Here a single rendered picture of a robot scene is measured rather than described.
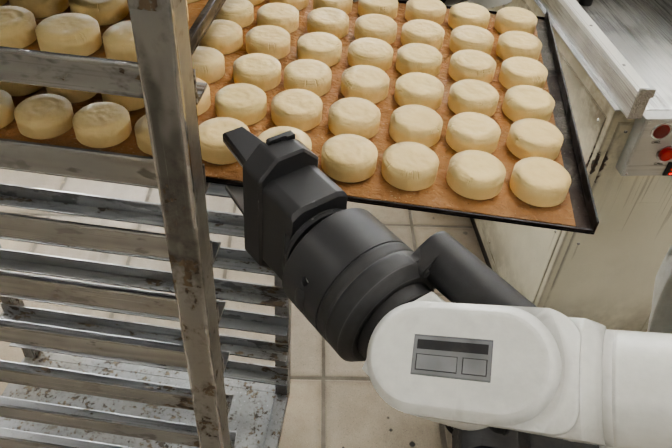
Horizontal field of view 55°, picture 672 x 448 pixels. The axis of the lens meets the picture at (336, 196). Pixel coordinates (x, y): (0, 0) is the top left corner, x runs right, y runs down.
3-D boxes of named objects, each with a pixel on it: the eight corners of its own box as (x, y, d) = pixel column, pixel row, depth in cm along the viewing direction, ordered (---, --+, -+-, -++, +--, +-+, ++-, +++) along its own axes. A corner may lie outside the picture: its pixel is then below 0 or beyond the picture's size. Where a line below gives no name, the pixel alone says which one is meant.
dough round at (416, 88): (451, 106, 68) (454, 89, 66) (412, 118, 66) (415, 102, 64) (422, 83, 71) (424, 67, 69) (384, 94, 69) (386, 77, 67)
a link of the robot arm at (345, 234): (318, 229, 60) (405, 315, 53) (226, 273, 55) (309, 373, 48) (326, 115, 52) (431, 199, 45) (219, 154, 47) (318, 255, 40)
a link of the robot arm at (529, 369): (407, 420, 45) (619, 450, 39) (355, 405, 38) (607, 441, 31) (417, 326, 47) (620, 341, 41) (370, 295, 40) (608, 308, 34)
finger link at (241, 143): (248, 131, 56) (289, 169, 52) (215, 142, 54) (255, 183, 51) (248, 115, 55) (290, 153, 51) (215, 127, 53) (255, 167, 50)
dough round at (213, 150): (184, 154, 59) (182, 137, 58) (216, 127, 63) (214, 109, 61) (231, 172, 58) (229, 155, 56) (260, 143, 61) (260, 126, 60)
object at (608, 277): (454, 199, 231) (513, -55, 173) (547, 197, 235) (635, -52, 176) (511, 368, 179) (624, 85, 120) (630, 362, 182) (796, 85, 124)
